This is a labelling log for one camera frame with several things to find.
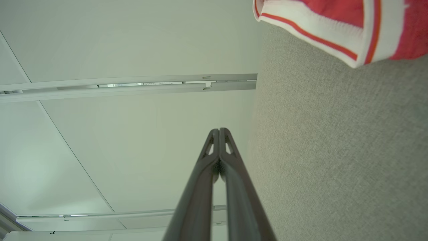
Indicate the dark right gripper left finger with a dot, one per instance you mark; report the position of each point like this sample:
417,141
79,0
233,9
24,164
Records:
197,201

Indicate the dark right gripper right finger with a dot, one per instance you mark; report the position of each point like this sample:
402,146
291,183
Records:
244,207

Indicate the red and white shirt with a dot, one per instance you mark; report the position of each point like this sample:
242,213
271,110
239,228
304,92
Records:
317,23

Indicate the grey fabric sofa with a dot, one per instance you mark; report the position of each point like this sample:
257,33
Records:
334,150

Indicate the long white ceiling rail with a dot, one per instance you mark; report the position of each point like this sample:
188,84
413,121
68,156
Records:
117,214
67,95

